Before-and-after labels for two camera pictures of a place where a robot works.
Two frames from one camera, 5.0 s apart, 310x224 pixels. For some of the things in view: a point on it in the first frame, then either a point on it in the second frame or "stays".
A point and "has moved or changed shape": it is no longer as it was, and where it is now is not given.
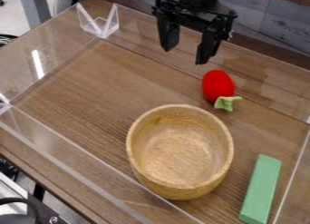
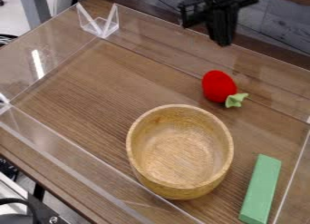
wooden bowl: (179, 149) stays
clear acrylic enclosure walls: (127, 135) stays
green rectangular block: (260, 194) stays
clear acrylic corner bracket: (99, 26) stays
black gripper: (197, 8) → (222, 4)
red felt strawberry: (218, 88) has moved or changed shape
